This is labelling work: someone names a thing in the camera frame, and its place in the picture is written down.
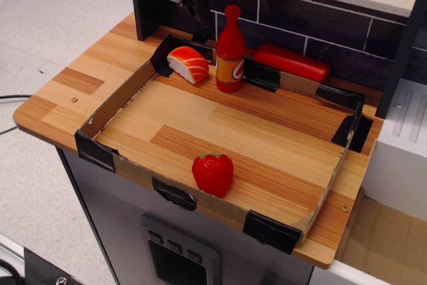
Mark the red hot sauce bottle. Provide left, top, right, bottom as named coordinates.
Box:
left=216, top=5, right=246, bottom=93

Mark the black cable on floor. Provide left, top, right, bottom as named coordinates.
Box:
left=0, top=94, right=33, bottom=136

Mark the grey oven control panel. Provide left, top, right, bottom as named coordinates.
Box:
left=139, top=215, right=222, bottom=285

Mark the cardboard fence with black tape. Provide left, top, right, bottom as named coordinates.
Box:
left=75, top=32, right=371, bottom=253

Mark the black cable bottom left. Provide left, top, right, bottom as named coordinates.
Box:
left=0, top=258, right=28, bottom=285

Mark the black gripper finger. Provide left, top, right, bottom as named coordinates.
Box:
left=186, top=0, right=211, bottom=27

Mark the salmon nigiri sushi toy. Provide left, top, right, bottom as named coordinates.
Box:
left=167, top=46, right=209, bottom=85

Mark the white toy sink unit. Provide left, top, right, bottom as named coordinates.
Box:
left=362, top=79, right=427, bottom=220

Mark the red toy strawberry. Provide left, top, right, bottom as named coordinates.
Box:
left=191, top=153, right=234, bottom=198

